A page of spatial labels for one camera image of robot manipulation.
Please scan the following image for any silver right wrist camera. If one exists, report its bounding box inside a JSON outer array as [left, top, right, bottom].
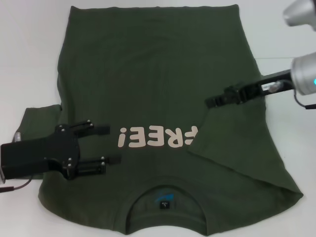
[[282, 0, 316, 27]]

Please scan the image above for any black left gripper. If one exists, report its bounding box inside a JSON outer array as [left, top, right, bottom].
[[0, 119, 122, 181]]

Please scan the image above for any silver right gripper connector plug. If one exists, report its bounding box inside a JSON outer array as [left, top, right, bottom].
[[261, 81, 282, 94]]

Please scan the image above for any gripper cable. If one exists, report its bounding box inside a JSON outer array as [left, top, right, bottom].
[[0, 172, 33, 194], [293, 89, 316, 111]]

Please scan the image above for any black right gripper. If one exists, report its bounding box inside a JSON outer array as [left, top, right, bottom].
[[204, 68, 296, 110]]

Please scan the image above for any dark green FREE t-shirt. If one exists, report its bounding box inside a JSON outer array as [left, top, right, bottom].
[[14, 4, 304, 237]]

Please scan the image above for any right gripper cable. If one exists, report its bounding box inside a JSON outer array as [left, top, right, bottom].
[[293, 89, 316, 111]]

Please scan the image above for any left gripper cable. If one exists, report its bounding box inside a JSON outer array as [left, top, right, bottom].
[[0, 172, 33, 194]]

